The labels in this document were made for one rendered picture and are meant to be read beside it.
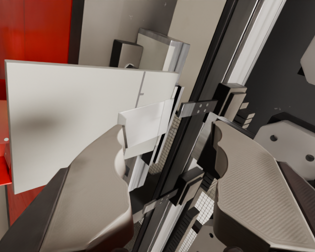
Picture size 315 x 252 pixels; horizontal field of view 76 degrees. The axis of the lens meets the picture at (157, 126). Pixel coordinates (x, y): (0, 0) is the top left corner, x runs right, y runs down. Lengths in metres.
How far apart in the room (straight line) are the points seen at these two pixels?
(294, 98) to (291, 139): 0.56
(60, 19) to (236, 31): 0.42
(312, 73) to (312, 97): 0.55
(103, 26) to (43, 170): 0.26
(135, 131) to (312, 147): 0.26
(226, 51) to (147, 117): 0.33
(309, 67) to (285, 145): 0.09
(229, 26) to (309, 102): 0.38
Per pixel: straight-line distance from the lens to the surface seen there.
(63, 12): 0.47
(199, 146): 0.40
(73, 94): 0.28
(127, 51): 0.42
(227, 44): 0.62
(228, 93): 0.55
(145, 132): 0.40
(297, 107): 0.84
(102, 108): 0.31
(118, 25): 0.43
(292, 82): 0.84
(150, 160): 0.48
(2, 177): 0.61
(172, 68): 0.42
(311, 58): 0.28
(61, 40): 0.48
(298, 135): 0.29
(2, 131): 0.54
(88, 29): 0.40
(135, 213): 0.94
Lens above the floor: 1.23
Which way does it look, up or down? 34 degrees down
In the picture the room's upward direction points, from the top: 127 degrees clockwise
